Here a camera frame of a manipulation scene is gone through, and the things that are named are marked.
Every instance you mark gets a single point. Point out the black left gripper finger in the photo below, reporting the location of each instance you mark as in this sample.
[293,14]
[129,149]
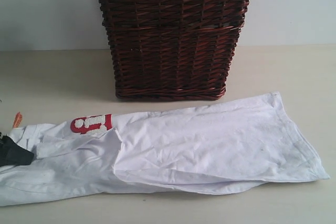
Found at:
[14,155]

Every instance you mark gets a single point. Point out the white t-shirt red lettering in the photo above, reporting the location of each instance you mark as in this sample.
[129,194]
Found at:
[219,149]

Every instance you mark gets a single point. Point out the dark brown wicker basket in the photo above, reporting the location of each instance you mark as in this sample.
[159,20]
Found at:
[172,49]

